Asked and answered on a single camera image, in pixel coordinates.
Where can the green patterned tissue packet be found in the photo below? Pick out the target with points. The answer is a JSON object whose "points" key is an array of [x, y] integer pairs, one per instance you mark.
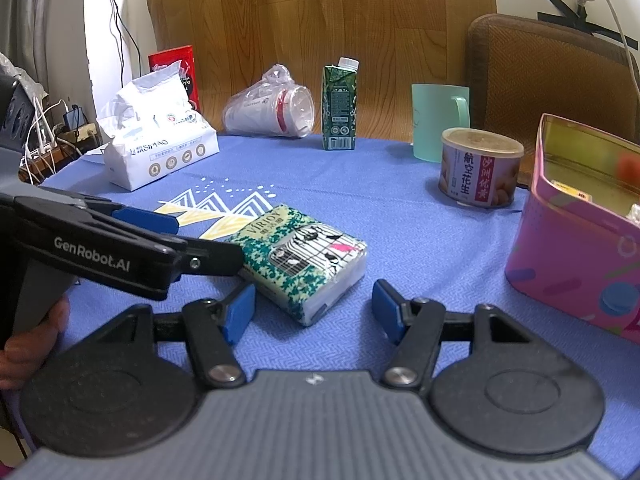
{"points": [[300, 260]]}

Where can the round peanut can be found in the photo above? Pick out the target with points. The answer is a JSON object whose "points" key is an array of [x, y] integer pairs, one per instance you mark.
{"points": [[475, 170]]}

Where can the person's left hand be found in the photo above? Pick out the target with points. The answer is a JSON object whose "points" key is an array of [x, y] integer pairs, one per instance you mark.
{"points": [[30, 355]]}

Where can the beige power strip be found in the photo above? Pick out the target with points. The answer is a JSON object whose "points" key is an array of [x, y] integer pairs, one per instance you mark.
{"points": [[80, 134]]}

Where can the yellow card pack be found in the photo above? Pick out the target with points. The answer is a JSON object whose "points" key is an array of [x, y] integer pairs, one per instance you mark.
{"points": [[575, 191]]}

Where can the bagged plastic cups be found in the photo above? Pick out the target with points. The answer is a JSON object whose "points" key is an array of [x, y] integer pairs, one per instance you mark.
{"points": [[270, 110]]}

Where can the wooden board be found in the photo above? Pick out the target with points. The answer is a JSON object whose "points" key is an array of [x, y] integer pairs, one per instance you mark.
{"points": [[350, 10]]}

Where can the red box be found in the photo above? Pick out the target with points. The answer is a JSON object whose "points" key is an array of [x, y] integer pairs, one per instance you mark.
{"points": [[170, 57]]}

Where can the black tape cross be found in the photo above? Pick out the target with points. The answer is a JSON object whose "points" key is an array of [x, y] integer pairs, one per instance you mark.
{"points": [[565, 15]]}

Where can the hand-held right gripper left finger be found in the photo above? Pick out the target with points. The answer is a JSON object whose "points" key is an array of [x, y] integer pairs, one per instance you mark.
{"points": [[239, 312]]}

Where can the green drink carton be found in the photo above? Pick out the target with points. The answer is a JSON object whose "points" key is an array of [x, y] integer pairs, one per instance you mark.
{"points": [[337, 110]]}

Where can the brown chair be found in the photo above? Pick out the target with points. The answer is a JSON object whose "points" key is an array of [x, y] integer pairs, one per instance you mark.
{"points": [[540, 75]]}

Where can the pale green mug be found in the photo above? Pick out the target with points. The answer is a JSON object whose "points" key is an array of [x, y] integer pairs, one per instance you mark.
{"points": [[435, 120]]}

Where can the blue tablecloth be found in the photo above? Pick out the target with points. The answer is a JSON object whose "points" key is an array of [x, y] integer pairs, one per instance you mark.
{"points": [[400, 240]]}

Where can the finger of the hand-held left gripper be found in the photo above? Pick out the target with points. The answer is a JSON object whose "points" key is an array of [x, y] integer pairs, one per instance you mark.
{"points": [[210, 260], [145, 220]]}

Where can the grey curtain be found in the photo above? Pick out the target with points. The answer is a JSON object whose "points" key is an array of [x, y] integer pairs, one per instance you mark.
{"points": [[45, 10]]}

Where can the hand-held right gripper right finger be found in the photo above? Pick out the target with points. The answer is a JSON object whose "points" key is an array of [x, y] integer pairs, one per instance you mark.
{"points": [[387, 310]]}

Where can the black charger adapter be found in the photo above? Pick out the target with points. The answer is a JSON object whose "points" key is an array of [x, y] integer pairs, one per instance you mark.
{"points": [[74, 116]]}

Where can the large white tissue pack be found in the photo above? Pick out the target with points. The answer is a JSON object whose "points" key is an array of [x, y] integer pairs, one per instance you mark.
{"points": [[150, 155]]}

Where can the pink tin box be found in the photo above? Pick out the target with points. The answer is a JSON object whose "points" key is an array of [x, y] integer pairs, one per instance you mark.
{"points": [[560, 260]]}

